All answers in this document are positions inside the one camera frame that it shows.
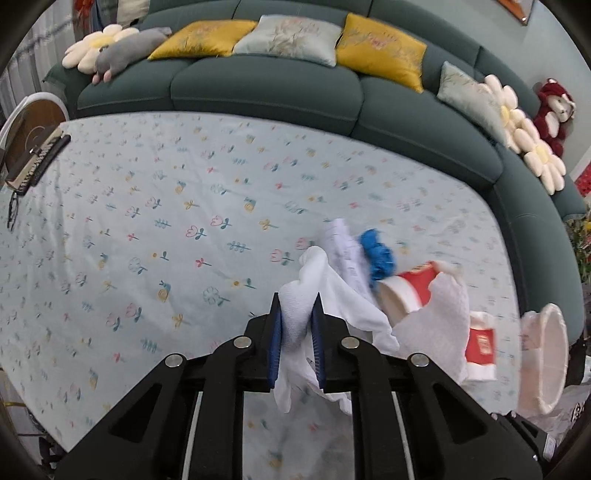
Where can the yellow embroidered cushion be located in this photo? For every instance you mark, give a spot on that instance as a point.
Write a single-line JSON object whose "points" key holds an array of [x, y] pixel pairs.
{"points": [[203, 41], [383, 48]]}

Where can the red paper cup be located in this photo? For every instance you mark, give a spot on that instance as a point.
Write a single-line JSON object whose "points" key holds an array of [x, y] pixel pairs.
{"points": [[482, 346], [415, 281]]}

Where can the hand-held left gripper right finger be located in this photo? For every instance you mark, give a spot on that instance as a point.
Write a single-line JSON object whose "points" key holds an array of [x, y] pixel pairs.
{"points": [[317, 341]]}

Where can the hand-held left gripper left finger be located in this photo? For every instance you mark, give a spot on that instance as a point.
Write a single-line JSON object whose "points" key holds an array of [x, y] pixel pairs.
{"points": [[275, 341]]}

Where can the floral light blue tablecloth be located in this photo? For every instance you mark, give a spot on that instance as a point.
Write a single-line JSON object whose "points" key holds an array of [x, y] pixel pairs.
{"points": [[184, 184]]}

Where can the white cloth rag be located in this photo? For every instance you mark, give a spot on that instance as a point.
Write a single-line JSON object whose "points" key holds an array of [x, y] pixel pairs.
{"points": [[314, 277]]}

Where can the red wall decoration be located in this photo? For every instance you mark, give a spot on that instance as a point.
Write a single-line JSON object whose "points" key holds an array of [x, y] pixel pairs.
{"points": [[585, 184]]}

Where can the grey plush mouse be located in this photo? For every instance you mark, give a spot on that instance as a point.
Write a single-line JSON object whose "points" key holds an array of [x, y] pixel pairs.
{"points": [[129, 50]]}

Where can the teal sectional sofa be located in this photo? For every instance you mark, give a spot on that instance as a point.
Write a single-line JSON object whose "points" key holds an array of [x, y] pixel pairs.
{"points": [[263, 87]]}

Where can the light grey embroidered cushion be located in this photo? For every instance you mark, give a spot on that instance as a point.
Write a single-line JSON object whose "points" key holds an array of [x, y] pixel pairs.
{"points": [[291, 37], [466, 92]]}

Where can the blue crumpled scrap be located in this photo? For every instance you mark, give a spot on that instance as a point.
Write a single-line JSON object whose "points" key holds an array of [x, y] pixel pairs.
{"points": [[378, 256]]}

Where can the white flower cushion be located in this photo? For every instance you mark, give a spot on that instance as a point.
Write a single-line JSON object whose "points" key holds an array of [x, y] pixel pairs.
{"points": [[542, 159], [92, 48], [505, 106]]}

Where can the red teddy bear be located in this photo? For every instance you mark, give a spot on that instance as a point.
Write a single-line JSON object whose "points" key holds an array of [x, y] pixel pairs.
{"points": [[551, 115]]}

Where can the white sheer curtain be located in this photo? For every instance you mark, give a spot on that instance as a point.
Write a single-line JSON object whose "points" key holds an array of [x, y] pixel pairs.
{"points": [[46, 46]]}

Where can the white paper towel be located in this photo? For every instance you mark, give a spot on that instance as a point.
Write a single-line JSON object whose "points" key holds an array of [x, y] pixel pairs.
{"points": [[438, 323]]}

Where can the red bow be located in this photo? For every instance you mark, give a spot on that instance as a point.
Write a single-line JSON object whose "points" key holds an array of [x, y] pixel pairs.
{"points": [[83, 4]]}

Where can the framed wall picture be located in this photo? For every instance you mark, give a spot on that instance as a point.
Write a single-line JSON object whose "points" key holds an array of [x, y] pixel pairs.
{"points": [[512, 9]]}

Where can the round wooden side table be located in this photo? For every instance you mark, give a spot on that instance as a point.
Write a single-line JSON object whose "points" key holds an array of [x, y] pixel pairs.
{"points": [[32, 124]]}

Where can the green potted plant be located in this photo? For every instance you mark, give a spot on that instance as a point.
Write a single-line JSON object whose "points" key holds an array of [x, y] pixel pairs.
{"points": [[582, 249]]}

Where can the black remote control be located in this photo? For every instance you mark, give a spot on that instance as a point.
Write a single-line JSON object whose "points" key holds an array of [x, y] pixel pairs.
{"points": [[39, 159]]}

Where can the bin with white bag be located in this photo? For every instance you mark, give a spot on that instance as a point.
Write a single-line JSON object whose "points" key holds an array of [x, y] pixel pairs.
{"points": [[531, 360]]}

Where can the white printed paper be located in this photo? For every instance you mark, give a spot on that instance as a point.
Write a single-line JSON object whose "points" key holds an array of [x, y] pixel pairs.
{"points": [[344, 249]]}

